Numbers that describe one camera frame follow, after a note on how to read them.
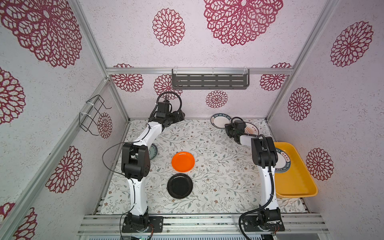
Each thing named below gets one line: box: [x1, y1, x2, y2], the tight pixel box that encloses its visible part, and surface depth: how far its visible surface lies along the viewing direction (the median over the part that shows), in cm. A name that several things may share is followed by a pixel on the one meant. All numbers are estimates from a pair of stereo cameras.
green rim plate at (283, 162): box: [274, 148, 291, 174], surface depth 94 cm
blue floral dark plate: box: [149, 143, 158, 160], surface depth 102 cm
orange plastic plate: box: [171, 151, 196, 173], surface depth 98 cm
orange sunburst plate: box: [244, 122, 259, 136], surface depth 115 cm
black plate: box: [167, 173, 193, 199], surface depth 87 cm
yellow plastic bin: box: [274, 142, 319, 198], surface depth 88 cm
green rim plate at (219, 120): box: [210, 113, 232, 129], surface depth 123 cm
